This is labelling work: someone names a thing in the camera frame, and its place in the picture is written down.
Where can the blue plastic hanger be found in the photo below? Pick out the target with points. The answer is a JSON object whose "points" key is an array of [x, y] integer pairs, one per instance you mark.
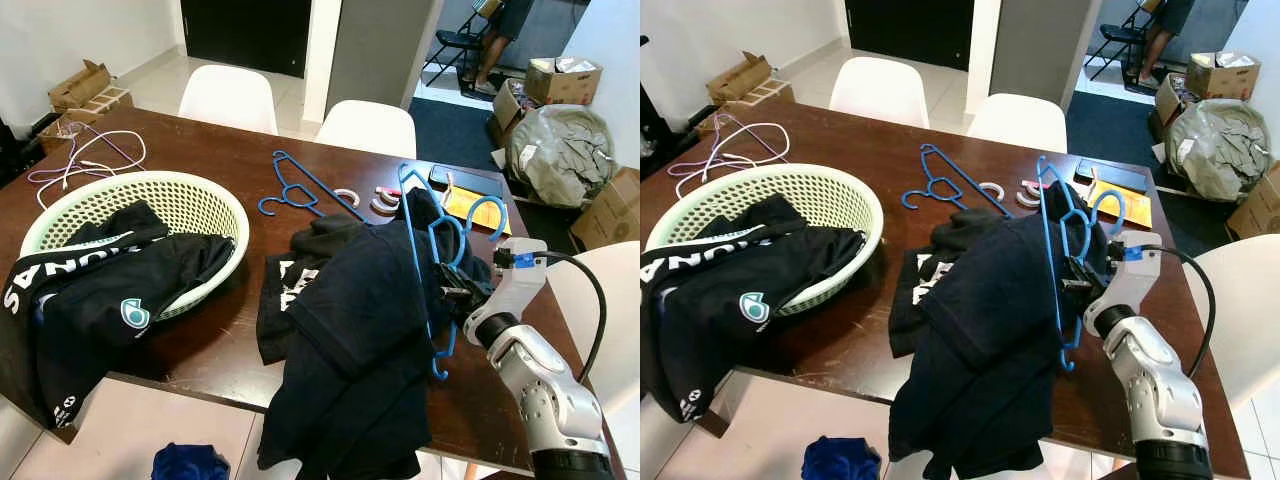
{"points": [[320, 186], [488, 200], [1112, 192], [965, 180]]}

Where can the dark navy printed shirt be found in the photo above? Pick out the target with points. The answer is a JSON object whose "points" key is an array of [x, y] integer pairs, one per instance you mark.
{"points": [[990, 320], [360, 330]]}

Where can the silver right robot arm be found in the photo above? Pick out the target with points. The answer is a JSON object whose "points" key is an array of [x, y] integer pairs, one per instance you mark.
{"points": [[545, 400], [1155, 390]]}

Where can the orange paper sheet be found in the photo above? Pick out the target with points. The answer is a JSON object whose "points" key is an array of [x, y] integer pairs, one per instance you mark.
{"points": [[460, 205], [1140, 210]]}

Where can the black phone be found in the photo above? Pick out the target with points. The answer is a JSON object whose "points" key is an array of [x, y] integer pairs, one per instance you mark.
{"points": [[1120, 175], [480, 180]]}

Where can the black shirt white lettering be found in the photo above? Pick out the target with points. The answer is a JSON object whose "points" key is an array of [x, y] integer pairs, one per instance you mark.
{"points": [[320, 235], [950, 228]]}

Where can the grey partition panel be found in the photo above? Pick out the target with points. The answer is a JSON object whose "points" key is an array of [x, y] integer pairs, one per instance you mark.
{"points": [[1045, 45], [385, 50]]}

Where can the black folding chair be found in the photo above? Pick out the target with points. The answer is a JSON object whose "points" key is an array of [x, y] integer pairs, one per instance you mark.
{"points": [[1120, 35], [460, 42]]}

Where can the black shirt teal logo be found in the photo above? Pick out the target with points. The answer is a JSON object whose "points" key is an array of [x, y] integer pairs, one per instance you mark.
{"points": [[720, 300], [90, 300]]}

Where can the green perforated plastic basket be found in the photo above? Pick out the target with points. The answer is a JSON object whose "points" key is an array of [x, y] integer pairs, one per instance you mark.
{"points": [[200, 200], [830, 195]]}

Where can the person in red shirt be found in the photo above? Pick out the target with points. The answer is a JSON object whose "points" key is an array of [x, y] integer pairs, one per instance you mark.
{"points": [[510, 20], [1175, 15]]}

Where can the black door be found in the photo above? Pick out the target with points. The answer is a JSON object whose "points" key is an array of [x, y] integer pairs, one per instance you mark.
{"points": [[245, 30], [910, 28]]}

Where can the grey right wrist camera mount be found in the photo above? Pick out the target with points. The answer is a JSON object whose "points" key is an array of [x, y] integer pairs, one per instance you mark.
{"points": [[515, 285], [1130, 280]]}

